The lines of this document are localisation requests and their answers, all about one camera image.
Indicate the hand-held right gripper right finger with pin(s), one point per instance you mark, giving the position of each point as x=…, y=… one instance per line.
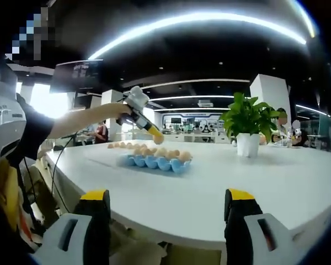
x=238, y=220

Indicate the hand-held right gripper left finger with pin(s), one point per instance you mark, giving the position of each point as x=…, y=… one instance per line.
x=95, y=220

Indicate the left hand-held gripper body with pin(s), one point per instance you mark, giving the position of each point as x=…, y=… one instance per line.
x=136, y=98

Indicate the single brown egg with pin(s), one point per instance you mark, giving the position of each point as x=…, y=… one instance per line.
x=158, y=140

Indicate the cluster of brown eggs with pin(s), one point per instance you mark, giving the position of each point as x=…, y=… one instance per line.
x=185, y=156
x=121, y=145

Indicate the blue egg tray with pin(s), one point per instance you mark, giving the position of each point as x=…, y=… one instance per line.
x=154, y=163

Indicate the person's left hand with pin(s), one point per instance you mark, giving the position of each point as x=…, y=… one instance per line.
x=120, y=109

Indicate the white square pillar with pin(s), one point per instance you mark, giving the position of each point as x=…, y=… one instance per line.
x=110, y=95
x=273, y=88

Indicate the long thin ceiling light strip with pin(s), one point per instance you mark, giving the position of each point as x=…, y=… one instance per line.
x=196, y=97
x=193, y=108

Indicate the long white low counter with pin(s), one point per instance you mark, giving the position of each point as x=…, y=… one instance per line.
x=198, y=138

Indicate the ceiling air conditioner unit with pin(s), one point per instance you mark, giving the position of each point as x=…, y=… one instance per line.
x=205, y=103

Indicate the dark hanging ceiling screen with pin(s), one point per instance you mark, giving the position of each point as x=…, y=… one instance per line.
x=74, y=77

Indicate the orange white striped cloth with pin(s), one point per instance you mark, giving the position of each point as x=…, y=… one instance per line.
x=26, y=223

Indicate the white table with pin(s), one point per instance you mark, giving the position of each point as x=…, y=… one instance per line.
x=168, y=193

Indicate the green plant in white pot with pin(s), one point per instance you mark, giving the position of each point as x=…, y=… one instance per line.
x=247, y=145

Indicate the person's yellow clothing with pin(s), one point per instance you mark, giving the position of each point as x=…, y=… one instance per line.
x=4, y=193

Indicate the person's black sleeve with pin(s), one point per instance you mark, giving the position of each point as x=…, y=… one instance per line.
x=36, y=124

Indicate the wide curved ceiling light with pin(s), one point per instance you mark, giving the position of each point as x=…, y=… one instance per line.
x=209, y=16

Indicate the person's white clothing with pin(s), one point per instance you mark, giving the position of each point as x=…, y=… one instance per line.
x=5, y=124

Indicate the straight ceiling light strip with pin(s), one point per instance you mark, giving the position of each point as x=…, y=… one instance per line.
x=313, y=110

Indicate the blue trimmed display wall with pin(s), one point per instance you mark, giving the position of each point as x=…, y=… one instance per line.
x=182, y=121

